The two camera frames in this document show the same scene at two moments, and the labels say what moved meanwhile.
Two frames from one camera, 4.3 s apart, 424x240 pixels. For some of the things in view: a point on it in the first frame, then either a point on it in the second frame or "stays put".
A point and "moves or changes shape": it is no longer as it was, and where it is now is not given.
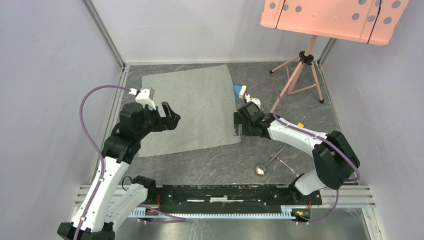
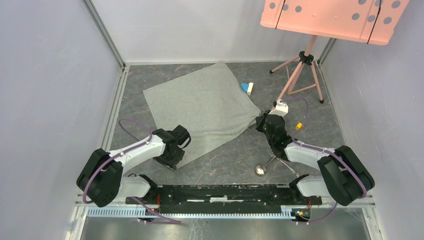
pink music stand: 372,21 stays put
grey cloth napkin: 203,98 moves or changes shape
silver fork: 272,153 stays put
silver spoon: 261,170 stays put
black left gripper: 164,123 to 170,164
